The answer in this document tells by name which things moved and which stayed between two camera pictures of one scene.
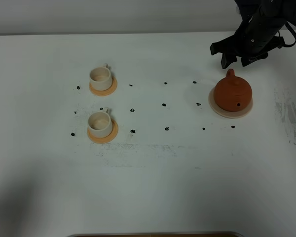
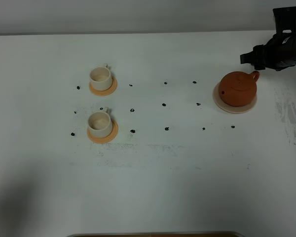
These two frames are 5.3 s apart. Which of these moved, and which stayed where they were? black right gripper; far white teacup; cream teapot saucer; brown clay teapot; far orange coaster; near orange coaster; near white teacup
Moved: cream teapot saucer; brown clay teapot; black right gripper
Stayed: far orange coaster; near white teacup; near orange coaster; far white teacup
